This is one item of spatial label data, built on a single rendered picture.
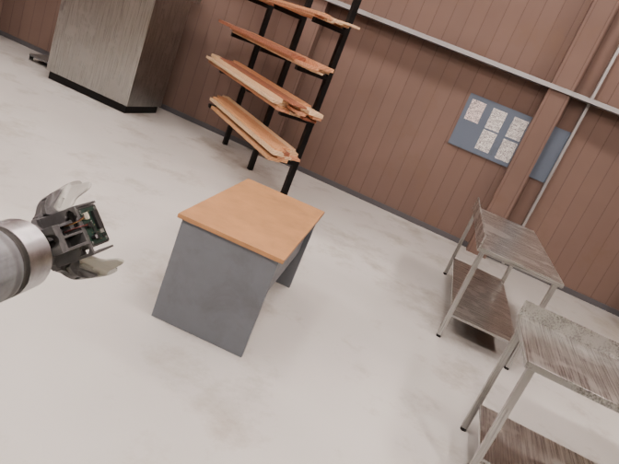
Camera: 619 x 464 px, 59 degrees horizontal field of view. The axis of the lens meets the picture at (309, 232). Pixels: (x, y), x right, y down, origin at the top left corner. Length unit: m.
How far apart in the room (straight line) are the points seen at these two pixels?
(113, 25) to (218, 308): 5.99
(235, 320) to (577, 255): 6.30
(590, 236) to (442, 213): 2.09
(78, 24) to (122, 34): 0.73
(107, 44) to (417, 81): 4.53
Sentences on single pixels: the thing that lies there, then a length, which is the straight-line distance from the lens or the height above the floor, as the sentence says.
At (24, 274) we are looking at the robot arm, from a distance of 0.70.
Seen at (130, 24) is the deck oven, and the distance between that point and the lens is 8.62.
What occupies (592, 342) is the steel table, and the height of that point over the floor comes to 0.91.
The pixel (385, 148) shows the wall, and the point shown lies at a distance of 8.61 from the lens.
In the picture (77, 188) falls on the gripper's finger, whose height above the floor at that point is 1.59.
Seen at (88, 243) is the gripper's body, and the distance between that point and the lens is 0.79.
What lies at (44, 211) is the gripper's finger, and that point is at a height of 1.56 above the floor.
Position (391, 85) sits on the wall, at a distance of 8.59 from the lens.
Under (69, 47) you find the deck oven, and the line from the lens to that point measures 9.22.
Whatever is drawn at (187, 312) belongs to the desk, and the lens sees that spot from 3.56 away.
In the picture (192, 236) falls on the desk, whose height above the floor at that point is 0.62.
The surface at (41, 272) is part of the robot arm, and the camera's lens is 0.73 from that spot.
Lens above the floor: 1.90
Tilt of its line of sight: 18 degrees down
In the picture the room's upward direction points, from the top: 22 degrees clockwise
